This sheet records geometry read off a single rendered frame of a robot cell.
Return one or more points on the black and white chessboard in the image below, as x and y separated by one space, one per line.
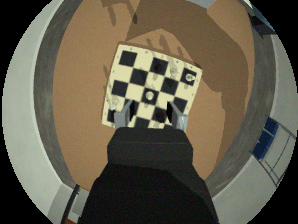
133 75

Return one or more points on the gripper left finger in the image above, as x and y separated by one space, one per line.
123 117

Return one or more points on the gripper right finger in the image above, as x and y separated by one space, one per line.
175 117

